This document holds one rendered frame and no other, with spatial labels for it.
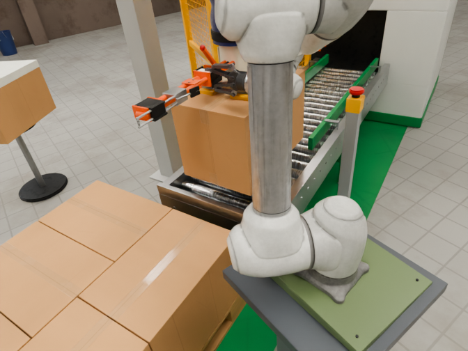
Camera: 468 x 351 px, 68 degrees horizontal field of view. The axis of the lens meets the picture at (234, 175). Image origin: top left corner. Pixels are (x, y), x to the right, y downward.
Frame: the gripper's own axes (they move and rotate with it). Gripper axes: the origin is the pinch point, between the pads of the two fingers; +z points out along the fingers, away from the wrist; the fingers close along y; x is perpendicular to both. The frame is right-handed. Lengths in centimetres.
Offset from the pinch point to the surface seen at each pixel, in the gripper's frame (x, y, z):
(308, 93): 146, 66, 11
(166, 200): -11, 69, 30
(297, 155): 56, 67, -17
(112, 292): -69, 66, 9
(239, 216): -12, 61, -17
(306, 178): 29, 61, -34
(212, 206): -12, 61, -2
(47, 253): -69, 66, 54
